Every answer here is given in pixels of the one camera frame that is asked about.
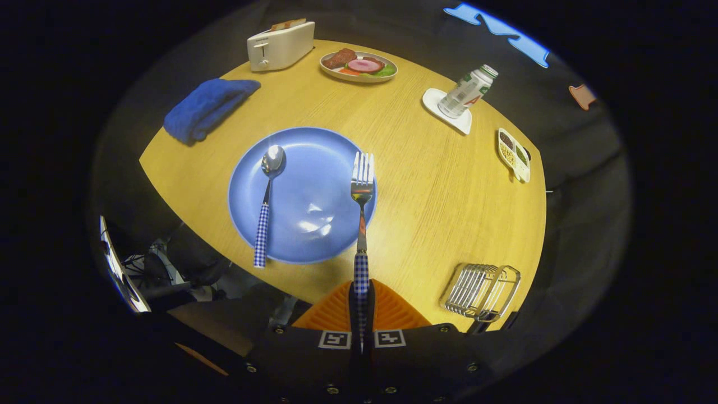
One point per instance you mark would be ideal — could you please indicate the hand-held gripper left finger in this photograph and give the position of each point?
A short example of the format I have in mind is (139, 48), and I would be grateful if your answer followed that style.
(303, 359)

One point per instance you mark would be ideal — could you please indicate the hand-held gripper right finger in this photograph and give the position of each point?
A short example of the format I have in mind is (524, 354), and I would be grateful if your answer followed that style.
(420, 359)

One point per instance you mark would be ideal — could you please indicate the black table clamp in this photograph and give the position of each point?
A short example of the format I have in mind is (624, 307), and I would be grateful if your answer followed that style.
(479, 326)
(510, 321)

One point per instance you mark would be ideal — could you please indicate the person's khaki trouser leg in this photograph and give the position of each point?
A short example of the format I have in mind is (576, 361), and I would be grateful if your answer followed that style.
(235, 320)

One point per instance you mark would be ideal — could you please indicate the black bag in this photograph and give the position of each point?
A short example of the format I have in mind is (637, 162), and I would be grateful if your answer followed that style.
(196, 258)

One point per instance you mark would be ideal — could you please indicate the blue round plate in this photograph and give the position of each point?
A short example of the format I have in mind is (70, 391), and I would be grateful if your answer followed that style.
(314, 191)

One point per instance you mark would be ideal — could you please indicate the white panel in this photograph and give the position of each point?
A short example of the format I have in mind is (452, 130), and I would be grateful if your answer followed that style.
(120, 269)

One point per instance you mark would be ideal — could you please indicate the white divided snack dish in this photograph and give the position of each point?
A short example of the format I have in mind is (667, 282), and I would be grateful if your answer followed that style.
(507, 154)

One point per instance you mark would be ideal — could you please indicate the white coaster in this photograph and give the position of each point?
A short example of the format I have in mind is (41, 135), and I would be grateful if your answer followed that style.
(435, 101)

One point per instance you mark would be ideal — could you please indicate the blue folded towel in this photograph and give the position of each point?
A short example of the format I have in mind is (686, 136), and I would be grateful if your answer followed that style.
(207, 106)

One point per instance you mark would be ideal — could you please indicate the white plastic drink bottle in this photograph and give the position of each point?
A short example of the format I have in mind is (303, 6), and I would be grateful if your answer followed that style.
(465, 92)

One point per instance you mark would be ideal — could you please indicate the small plate of food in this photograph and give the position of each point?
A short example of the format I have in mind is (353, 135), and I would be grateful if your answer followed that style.
(336, 74)

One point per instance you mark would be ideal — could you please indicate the green lettuce leaf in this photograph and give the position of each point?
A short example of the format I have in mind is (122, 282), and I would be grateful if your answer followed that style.
(386, 71)

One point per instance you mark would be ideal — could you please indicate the orange carrot slice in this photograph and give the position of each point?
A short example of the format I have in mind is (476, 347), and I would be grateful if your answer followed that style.
(348, 72)

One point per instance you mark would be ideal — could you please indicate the pink ham slice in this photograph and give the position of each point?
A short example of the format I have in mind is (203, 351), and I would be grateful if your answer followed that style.
(364, 65)

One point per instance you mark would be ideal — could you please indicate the white toaster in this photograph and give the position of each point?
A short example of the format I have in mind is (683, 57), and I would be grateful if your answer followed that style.
(283, 47)

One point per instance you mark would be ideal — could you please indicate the toast slice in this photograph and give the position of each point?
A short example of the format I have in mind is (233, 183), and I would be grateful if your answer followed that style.
(296, 22)
(279, 26)

